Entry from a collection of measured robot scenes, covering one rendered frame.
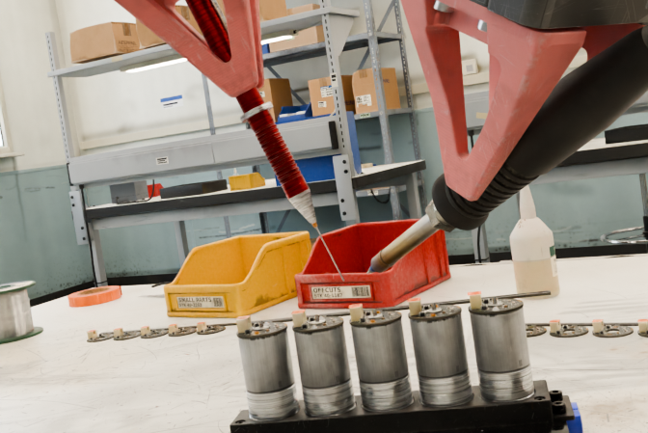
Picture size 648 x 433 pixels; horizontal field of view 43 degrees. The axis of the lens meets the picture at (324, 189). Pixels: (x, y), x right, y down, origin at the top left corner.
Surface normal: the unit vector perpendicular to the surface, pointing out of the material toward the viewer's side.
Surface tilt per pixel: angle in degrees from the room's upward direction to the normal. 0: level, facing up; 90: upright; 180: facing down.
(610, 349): 0
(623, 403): 0
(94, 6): 90
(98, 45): 90
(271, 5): 87
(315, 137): 90
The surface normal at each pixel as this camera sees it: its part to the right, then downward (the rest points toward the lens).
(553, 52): 0.47, 0.74
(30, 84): 0.87, -0.10
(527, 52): -0.82, 0.45
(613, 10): 0.56, 0.45
